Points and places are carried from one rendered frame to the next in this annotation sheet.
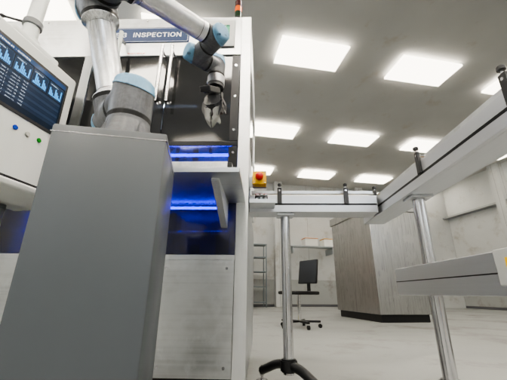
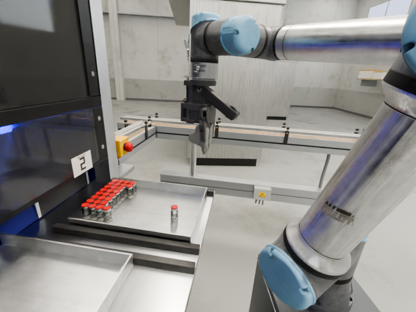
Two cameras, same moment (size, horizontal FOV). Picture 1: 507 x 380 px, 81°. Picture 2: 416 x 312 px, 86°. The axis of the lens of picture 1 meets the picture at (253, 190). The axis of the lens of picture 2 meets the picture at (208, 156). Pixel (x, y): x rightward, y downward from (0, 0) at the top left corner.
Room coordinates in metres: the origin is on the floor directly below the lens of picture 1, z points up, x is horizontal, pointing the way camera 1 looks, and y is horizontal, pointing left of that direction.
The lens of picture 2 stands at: (0.98, 0.80, 1.30)
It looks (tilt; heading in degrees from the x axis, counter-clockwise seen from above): 21 degrees down; 276
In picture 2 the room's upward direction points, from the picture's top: 3 degrees clockwise
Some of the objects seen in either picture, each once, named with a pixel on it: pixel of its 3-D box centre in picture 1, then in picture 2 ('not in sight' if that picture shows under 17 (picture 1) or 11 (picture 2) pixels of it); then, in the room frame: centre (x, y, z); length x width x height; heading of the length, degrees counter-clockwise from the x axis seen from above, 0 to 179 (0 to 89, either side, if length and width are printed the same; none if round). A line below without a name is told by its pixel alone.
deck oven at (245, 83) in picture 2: not in sight; (214, 83); (1.32, -3.04, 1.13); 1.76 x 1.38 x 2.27; 101
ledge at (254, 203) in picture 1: (262, 204); (112, 170); (1.49, -0.05, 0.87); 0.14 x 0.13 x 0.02; 178
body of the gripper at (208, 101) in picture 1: (215, 99); (200, 102); (1.08, 0.17, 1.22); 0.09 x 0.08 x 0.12; 166
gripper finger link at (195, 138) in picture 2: (210, 120); (197, 139); (1.08, 0.18, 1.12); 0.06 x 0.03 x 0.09; 166
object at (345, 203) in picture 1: (311, 200); (122, 140); (1.58, -0.32, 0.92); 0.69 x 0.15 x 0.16; 88
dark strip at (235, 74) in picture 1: (234, 111); (86, 31); (1.43, 0.11, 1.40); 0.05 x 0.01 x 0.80; 88
